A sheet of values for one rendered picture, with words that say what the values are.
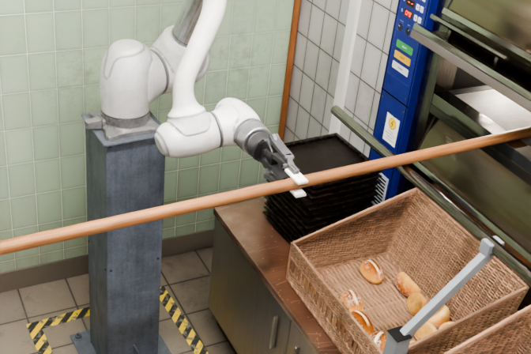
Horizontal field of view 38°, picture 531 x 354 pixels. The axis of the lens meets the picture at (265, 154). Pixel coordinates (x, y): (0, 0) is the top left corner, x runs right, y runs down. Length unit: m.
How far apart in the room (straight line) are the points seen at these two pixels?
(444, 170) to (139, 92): 1.00
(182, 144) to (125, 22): 1.00
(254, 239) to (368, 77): 0.72
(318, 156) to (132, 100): 0.69
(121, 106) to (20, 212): 0.96
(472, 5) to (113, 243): 1.37
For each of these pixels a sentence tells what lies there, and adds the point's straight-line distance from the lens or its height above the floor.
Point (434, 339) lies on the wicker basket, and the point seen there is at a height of 0.76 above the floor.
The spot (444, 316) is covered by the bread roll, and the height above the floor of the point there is 0.65.
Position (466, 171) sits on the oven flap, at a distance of 2.47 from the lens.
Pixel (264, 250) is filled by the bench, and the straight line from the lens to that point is 2.67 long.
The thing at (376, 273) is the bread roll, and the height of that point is 0.63.
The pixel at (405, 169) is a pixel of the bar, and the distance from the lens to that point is 2.08.
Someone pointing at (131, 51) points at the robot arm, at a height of 1.27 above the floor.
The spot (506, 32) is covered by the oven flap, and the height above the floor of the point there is 1.49.
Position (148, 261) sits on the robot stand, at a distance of 2.72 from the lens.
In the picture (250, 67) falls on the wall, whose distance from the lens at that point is 3.22.
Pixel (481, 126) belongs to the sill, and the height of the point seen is 1.18.
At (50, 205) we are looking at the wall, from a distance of 3.22.
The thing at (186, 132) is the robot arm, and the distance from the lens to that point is 2.03.
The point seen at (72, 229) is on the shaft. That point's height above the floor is 1.20.
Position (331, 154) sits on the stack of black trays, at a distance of 2.69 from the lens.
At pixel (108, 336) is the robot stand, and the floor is 0.20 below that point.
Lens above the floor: 2.19
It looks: 30 degrees down
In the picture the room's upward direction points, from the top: 6 degrees clockwise
